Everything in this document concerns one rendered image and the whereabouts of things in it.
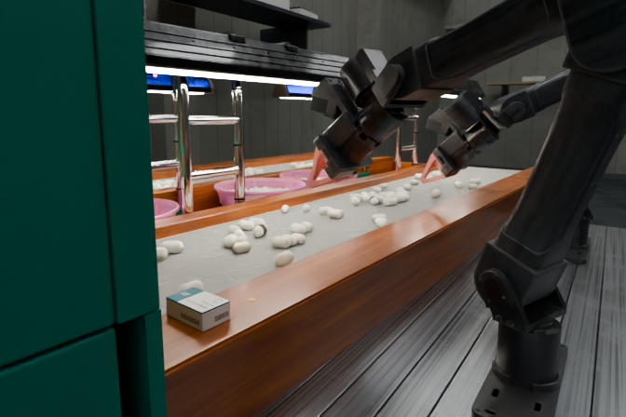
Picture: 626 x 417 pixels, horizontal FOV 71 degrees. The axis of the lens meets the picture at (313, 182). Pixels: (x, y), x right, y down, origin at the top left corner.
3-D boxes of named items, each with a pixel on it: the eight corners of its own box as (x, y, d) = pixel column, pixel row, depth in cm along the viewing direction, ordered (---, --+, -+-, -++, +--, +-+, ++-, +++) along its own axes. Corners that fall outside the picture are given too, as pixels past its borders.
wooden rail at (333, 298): (556, 212, 176) (561, 167, 173) (150, 592, 36) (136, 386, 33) (524, 208, 184) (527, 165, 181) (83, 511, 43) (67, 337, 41)
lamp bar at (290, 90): (370, 100, 217) (370, 86, 216) (286, 97, 169) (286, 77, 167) (356, 100, 222) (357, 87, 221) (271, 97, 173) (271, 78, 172)
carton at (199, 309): (230, 318, 44) (230, 300, 44) (202, 332, 42) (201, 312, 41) (194, 303, 48) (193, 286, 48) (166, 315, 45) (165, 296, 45)
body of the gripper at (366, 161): (309, 142, 67) (340, 111, 63) (347, 139, 75) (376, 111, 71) (332, 176, 65) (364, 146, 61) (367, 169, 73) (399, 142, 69)
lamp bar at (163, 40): (362, 87, 107) (362, 56, 106) (118, 62, 59) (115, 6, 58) (335, 87, 112) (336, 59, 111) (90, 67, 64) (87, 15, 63)
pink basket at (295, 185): (317, 208, 138) (317, 180, 137) (287, 230, 113) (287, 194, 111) (240, 204, 146) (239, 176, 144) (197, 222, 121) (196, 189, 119)
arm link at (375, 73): (323, 79, 68) (362, 16, 59) (365, 82, 73) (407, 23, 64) (355, 138, 63) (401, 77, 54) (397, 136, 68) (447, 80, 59)
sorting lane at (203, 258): (527, 175, 182) (527, 170, 181) (71, 383, 41) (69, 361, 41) (456, 169, 200) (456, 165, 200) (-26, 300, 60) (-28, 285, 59)
